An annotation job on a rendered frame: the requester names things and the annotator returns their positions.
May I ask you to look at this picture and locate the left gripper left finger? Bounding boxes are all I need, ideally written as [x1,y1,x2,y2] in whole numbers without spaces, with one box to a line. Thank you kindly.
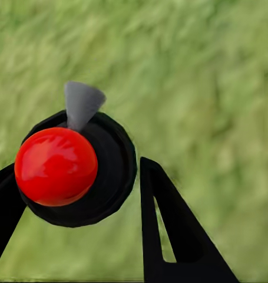
[0,163,27,258]

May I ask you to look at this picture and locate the pesticide atomizer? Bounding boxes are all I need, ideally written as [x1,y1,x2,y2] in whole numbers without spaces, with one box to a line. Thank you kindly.
[14,81,137,228]

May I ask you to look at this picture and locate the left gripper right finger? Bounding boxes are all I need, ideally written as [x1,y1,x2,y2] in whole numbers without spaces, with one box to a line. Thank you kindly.
[140,157,239,283]

